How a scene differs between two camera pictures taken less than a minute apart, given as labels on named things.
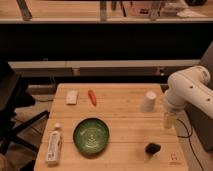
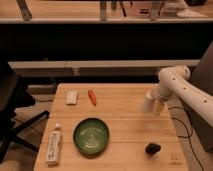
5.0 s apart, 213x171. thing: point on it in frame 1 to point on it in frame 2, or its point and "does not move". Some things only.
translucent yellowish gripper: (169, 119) to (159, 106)
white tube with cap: (54, 146) does not move
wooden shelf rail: (106, 68) does not move
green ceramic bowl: (91, 135) does not move
